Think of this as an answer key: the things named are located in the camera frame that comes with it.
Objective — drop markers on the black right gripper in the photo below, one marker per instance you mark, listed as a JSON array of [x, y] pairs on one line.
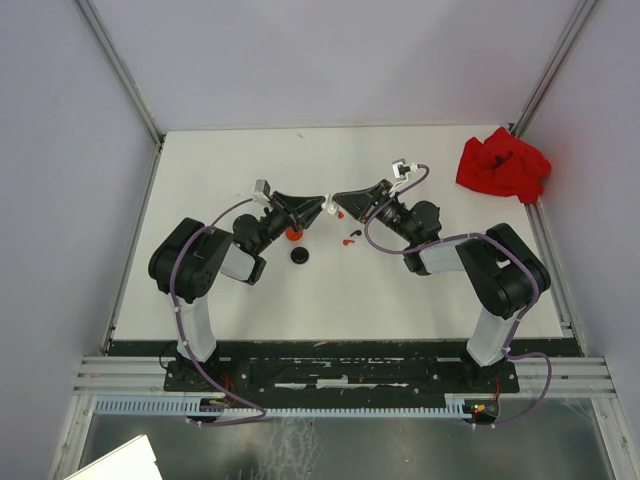
[[358, 202]]

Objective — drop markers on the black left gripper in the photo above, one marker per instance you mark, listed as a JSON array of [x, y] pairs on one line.
[[287, 205]]

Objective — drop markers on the white earbud charging case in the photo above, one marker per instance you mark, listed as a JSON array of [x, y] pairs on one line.
[[329, 206]]

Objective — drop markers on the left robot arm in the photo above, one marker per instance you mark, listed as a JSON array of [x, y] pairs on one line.
[[187, 263]]

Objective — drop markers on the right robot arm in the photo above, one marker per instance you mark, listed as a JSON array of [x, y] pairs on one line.
[[506, 276]]

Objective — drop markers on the orange earbud charging case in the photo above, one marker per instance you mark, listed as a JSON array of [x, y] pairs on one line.
[[293, 235]]

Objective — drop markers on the black earbud charging case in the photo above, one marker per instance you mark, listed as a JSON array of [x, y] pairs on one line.
[[299, 255]]

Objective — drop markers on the red cloth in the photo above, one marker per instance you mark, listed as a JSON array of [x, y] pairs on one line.
[[503, 165]]

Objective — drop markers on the white paper sheet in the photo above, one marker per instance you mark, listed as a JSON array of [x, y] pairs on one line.
[[134, 460]]

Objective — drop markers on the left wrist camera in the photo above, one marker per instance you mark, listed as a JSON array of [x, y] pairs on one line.
[[262, 192]]

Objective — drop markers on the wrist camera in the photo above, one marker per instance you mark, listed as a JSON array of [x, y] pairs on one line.
[[402, 172], [262, 192]]

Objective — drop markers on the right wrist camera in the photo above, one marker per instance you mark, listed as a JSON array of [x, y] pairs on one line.
[[402, 172]]

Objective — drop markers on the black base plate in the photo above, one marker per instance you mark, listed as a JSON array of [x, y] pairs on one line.
[[429, 366]]

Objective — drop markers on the right aluminium frame post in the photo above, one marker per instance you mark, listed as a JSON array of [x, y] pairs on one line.
[[579, 19]]

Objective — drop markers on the aluminium frame post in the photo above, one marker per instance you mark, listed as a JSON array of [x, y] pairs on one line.
[[95, 24], [579, 19]]

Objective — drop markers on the white cable duct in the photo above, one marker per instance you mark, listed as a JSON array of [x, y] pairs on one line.
[[200, 406]]

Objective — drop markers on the left aluminium frame post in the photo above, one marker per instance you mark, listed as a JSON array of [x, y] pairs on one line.
[[95, 24]]

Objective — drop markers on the aluminium front rail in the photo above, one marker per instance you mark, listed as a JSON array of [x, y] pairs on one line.
[[571, 378]]

